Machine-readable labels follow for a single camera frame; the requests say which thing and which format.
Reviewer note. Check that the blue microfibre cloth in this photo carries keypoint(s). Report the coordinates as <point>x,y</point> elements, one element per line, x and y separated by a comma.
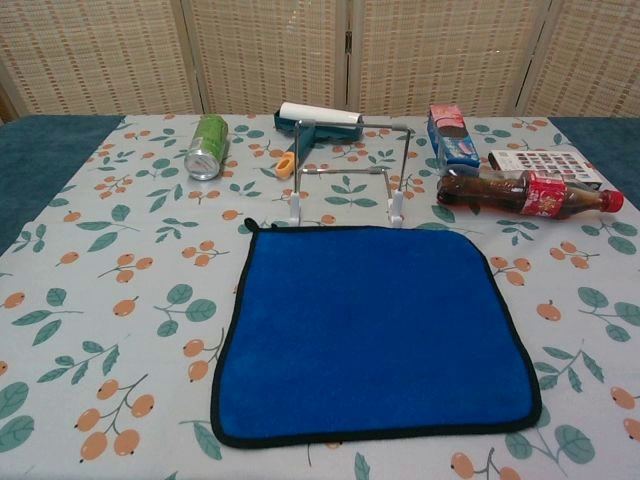
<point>370,325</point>

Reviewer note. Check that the floral tablecloth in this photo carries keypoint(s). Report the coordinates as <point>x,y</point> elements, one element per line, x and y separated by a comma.
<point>125,280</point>

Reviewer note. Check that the teal lint roller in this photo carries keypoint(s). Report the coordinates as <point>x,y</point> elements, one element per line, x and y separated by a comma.
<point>320,117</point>

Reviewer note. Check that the green drink can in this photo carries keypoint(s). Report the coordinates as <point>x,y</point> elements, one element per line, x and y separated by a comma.
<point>207,142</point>

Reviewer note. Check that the blue pink cookie box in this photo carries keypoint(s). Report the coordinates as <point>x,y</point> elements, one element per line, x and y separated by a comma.
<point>452,140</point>

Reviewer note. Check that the cola bottle with red label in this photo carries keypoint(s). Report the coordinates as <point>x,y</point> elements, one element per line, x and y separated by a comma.
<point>500,192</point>

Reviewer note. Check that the woven folding screen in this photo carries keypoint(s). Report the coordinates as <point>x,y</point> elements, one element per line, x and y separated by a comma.
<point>275,50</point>

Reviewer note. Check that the flat box with printed squares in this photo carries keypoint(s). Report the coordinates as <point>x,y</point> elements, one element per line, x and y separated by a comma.
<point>545,162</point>

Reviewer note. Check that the teal table cover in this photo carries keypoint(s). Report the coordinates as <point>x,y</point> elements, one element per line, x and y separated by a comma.
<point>35,160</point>

